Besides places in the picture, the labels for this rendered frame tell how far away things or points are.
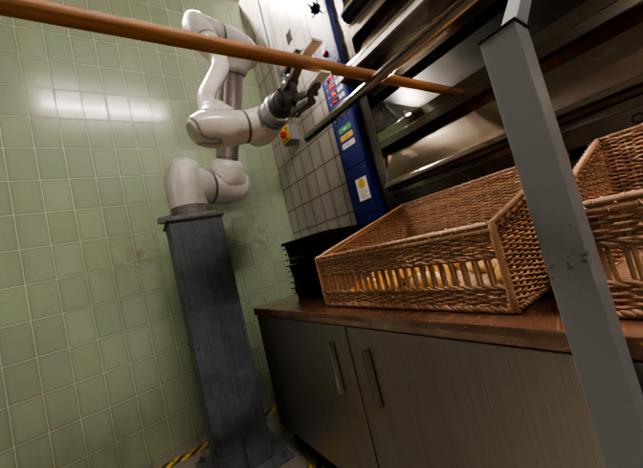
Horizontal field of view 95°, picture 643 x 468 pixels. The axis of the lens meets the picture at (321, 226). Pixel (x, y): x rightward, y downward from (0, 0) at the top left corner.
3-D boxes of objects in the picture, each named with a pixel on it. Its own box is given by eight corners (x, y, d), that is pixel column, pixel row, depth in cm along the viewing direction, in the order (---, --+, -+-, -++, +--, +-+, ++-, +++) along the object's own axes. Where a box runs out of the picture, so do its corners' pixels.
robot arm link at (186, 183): (163, 214, 125) (152, 165, 127) (202, 211, 140) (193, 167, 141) (179, 203, 115) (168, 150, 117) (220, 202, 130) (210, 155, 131)
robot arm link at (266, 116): (287, 130, 95) (297, 121, 91) (261, 129, 90) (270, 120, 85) (281, 103, 96) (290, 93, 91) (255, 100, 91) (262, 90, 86)
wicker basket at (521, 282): (419, 270, 119) (402, 204, 121) (605, 253, 73) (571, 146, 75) (321, 307, 91) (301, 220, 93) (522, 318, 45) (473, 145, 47)
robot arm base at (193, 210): (157, 230, 127) (155, 217, 127) (210, 222, 139) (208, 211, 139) (159, 221, 112) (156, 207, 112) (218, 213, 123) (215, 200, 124)
